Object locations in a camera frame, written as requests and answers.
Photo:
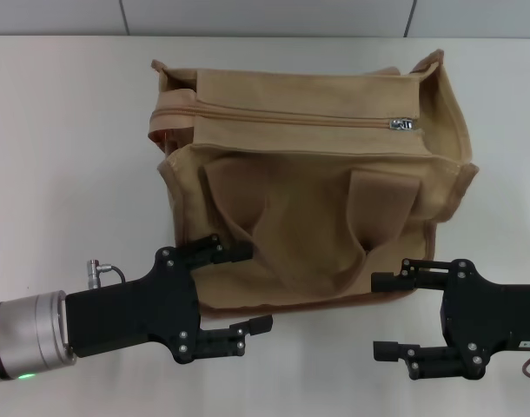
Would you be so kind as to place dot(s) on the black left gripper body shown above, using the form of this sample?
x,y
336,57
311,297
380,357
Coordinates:
x,y
139,313

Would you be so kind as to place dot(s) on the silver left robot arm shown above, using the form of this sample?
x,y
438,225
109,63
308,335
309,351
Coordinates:
x,y
26,339

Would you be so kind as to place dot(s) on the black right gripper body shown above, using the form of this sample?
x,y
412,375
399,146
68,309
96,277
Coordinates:
x,y
486,317

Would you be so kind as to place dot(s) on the khaki canvas food bag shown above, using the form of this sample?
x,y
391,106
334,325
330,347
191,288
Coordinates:
x,y
317,208

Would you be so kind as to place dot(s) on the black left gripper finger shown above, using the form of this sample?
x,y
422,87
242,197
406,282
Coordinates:
x,y
221,341
213,254

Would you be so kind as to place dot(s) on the silver metal zipper pull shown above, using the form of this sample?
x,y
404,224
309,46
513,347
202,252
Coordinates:
x,y
402,124

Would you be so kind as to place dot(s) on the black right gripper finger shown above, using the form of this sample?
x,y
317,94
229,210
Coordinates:
x,y
408,278
430,362

